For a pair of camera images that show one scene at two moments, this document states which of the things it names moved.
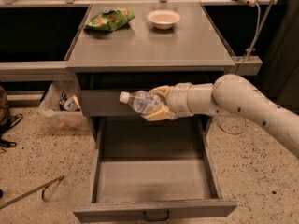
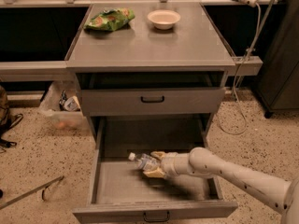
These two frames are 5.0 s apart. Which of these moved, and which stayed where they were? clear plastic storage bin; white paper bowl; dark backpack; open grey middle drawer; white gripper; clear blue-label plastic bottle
Moved: white gripper; clear blue-label plastic bottle
Stayed: white paper bowl; dark backpack; open grey middle drawer; clear plastic storage bin
